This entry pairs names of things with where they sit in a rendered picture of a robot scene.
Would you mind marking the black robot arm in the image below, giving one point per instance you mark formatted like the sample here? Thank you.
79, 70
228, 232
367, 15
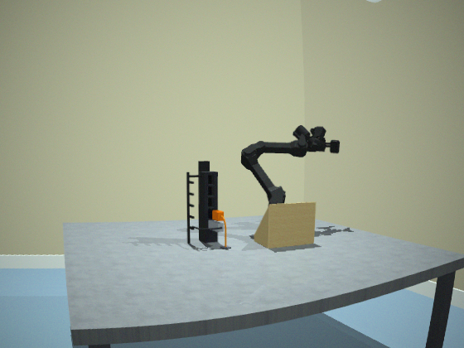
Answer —
297, 148

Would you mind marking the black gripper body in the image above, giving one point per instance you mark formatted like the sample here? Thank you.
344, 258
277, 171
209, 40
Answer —
334, 145

